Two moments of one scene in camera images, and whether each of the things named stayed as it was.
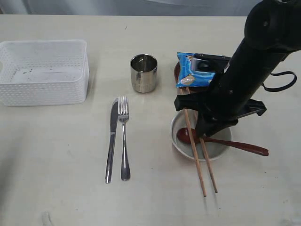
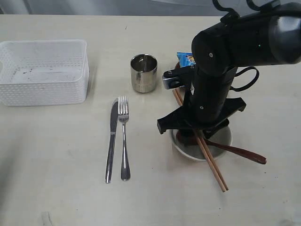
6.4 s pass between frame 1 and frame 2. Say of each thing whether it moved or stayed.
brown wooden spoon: moved
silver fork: stayed
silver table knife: stayed
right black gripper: moved
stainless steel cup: stayed
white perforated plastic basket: stayed
